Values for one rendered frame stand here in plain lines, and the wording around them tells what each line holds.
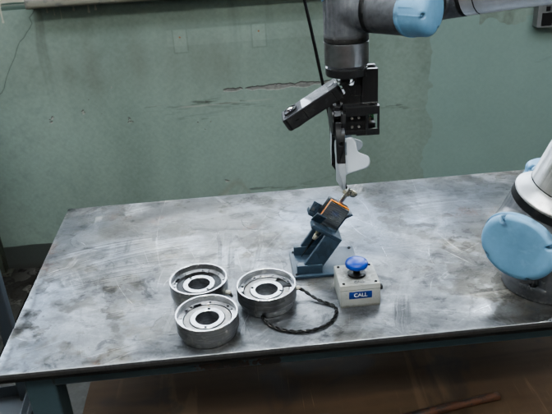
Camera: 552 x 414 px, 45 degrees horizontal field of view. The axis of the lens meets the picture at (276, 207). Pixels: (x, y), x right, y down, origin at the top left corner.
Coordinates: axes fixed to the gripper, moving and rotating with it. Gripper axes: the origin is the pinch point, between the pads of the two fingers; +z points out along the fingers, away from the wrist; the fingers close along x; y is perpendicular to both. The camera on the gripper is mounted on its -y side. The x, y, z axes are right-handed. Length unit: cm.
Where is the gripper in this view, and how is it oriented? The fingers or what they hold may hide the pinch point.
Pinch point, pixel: (336, 175)
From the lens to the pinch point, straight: 120.8
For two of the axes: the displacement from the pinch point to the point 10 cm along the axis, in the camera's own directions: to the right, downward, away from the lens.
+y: 10.0, -0.7, 0.1
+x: -0.4, -4.4, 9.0
